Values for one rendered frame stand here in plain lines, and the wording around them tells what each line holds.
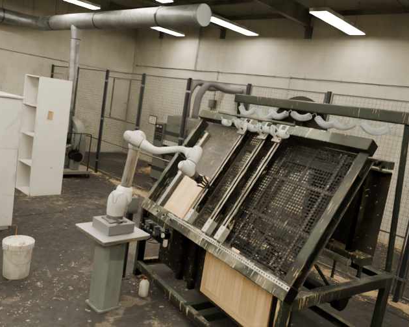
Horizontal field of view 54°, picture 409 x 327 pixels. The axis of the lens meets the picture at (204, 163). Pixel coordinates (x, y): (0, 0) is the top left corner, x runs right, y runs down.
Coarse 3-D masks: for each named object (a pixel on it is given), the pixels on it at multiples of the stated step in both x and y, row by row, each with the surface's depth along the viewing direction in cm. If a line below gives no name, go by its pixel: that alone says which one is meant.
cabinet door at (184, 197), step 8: (184, 176) 425; (184, 184) 418; (192, 184) 409; (200, 184) 401; (176, 192) 419; (184, 192) 410; (192, 192) 402; (200, 192) 394; (168, 200) 419; (176, 200) 411; (184, 200) 402; (192, 200) 394; (168, 208) 412; (176, 208) 403; (184, 208) 394; (184, 216) 390
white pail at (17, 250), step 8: (16, 232) 418; (8, 240) 406; (16, 240) 409; (24, 240) 412; (32, 240) 414; (8, 248) 393; (16, 248) 393; (24, 248) 397; (32, 248) 416; (8, 256) 395; (16, 256) 396; (24, 256) 400; (8, 264) 397; (16, 264) 397; (24, 264) 402; (8, 272) 398; (16, 272) 399; (24, 272) 405
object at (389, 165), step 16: (336, 160) 355; (352, 160) 331; (384, 160) 313; (320, 176) 355; (368, 176) 316; (384, 176) 318; (368, 192) 321; (384, 192) 317; (320, 208) 367; (352, 208) 340; (368, 208) 328; (352, 224) 327; (368, 224) 327; (336, 240) 351; (352, 240) 331; (368, 240) 327; (352, 256) 322; (368, 256) 321
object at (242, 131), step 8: (240, 128) 395; (240, 136) 394; (248, 136) 394; (240, 144) 391; (232, 152) 387; (224, 160) 389; (232, 160) 389; (224, 168) 385; (216, 176) 382; (216, 184) 384; (208, 192) 381; (200, 200) 377; (192, 208) 379; (200, 208) 379; (192, 216) 376
